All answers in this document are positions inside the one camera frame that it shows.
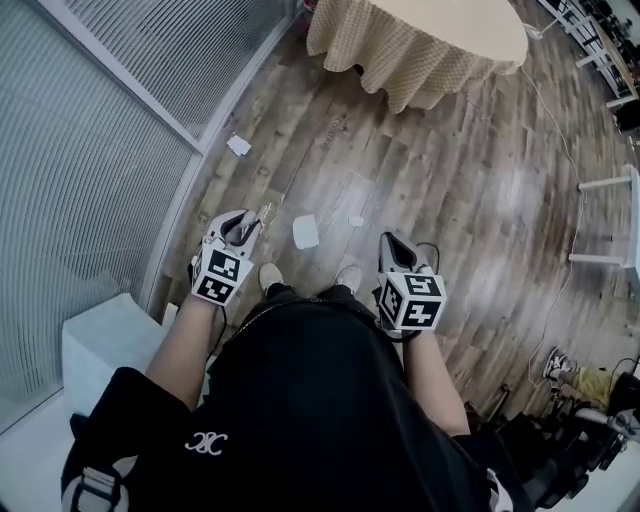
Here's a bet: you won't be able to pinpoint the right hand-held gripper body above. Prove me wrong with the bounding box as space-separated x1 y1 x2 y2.
372 269 448 344

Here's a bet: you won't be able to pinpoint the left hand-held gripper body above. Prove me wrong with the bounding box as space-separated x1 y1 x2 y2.
191 239 255 307

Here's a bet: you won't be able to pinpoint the person's left forearm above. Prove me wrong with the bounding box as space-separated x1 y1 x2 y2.
144 294 227 412

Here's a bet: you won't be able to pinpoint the person's right forearm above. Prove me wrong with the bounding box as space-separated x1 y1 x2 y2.
401 330 472 437

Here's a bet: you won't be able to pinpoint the person's left beige shoe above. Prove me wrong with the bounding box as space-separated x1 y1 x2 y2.
258 262 284 297

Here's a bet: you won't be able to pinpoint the person's beige shoe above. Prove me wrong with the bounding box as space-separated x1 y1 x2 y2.
335 265 363 297
258 262 284 297

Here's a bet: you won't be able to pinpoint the person's right beige shoe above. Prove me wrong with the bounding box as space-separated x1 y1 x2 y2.
335 265 363 297

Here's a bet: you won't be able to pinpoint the person's black trousers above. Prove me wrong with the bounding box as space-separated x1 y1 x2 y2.
265 282 374 306

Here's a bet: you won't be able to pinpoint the white box cabinet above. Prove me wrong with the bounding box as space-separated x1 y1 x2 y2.
61 293 169 417

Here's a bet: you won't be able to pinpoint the person's black shirt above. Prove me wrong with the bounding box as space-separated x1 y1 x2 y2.
60 295 516 512

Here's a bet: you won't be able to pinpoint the black office chair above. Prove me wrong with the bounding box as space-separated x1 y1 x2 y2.
494 399 640 512

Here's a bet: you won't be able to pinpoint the white rectangular table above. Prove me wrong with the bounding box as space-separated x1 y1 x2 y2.
568 163 640 284

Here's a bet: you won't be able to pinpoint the round table beige tablecloth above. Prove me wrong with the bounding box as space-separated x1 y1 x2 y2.
305 0 531 116

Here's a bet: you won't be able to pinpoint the white floor stand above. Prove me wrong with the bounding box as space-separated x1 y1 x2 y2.
523 0 572 40

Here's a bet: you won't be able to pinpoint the wooden desk white legs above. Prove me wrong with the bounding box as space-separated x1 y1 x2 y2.
542 0 640 109

